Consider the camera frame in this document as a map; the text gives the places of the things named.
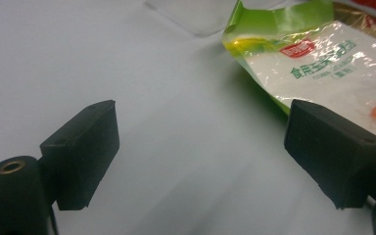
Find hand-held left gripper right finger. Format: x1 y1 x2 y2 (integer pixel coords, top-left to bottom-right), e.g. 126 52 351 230
283 99 376 211

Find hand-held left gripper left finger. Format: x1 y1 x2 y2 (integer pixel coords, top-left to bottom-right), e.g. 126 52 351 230
38 99 120 212

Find green and white food packet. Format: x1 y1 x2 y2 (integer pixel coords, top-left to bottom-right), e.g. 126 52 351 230
221 0 376 158

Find gold brown food packet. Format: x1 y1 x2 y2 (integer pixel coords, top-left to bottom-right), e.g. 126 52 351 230
332 2 376 50

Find clear plastic tray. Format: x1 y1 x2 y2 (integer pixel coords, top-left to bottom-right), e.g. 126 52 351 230
143 0 288 37

